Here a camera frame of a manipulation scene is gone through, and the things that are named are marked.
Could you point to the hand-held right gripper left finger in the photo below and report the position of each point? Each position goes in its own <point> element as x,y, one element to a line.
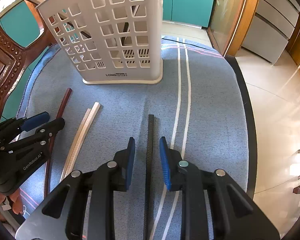
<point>130,165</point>

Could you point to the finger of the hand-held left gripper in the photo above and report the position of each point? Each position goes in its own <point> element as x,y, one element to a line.
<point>55,125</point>
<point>36,120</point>

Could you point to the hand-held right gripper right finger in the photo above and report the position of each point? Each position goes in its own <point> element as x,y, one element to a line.
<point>165,165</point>

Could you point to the dark red chopstick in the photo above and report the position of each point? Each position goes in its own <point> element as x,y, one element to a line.
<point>65,102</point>

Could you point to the black chopstick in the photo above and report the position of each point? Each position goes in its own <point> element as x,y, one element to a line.
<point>150,142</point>

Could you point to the white chopstick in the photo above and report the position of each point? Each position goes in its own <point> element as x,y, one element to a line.
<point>93,115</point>
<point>84,120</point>

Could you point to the white plastic utensil basket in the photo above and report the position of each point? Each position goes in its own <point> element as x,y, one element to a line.
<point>120,79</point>

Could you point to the person's left hand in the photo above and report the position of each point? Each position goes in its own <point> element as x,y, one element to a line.
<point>16,202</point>

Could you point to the blue plaid cloth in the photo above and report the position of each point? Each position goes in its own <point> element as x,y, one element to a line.
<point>210,120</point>

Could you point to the carved brown wooden chair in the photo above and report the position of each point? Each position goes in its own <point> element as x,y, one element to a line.
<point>5,62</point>

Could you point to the black rimmed table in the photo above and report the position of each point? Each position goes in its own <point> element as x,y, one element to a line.
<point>245,120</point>

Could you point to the teal base cabinets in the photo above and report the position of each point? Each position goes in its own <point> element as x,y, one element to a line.
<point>190,2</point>

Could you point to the wooden framed glass sliding door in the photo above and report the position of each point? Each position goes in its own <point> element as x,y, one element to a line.
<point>227,12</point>

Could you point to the grey refrigerator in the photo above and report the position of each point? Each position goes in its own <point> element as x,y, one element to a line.
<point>270,30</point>

